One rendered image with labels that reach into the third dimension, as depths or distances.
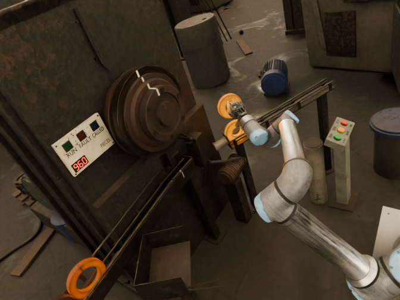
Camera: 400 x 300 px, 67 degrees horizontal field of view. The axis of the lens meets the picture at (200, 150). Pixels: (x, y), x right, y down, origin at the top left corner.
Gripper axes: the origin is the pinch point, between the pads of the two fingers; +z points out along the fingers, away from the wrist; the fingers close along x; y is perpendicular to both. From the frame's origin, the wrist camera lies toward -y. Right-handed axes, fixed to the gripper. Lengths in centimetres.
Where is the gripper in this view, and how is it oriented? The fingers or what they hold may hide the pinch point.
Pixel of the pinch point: (229, 103)
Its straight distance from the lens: 186.8
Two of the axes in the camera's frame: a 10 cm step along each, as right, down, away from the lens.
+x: -9.0, 4.2, -1.3
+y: -1.9, -6.2, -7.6
